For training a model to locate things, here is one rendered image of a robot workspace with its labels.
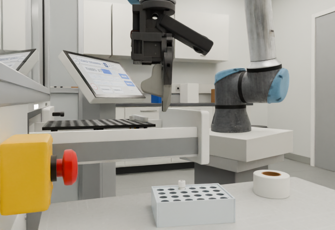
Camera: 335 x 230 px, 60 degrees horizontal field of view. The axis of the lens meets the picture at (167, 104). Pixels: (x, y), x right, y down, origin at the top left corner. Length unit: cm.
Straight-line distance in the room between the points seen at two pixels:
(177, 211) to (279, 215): 18
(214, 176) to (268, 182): 49
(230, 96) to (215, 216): 65
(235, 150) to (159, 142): 42
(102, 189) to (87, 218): 120
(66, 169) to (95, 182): 137
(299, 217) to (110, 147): 34
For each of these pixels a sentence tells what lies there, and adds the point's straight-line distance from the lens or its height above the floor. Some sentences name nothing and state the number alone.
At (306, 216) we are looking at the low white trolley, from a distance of 56.
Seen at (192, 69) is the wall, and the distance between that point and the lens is 474.
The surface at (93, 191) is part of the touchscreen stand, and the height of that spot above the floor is 44.
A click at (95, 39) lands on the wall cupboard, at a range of 405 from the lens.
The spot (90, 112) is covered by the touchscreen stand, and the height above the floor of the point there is 88.
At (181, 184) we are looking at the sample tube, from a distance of 52.
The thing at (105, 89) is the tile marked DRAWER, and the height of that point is 100.
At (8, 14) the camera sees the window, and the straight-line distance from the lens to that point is 50.
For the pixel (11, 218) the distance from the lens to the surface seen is 41.
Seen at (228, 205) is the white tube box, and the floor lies 79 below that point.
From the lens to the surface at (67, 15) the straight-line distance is 242.
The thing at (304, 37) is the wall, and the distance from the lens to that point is 491.
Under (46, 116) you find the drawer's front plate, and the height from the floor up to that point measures 91.
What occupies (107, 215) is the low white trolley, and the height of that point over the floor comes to 76.
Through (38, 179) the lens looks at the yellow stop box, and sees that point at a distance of 32.
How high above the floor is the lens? 95
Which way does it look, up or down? 1 degrees down
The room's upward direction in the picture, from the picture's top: straight up
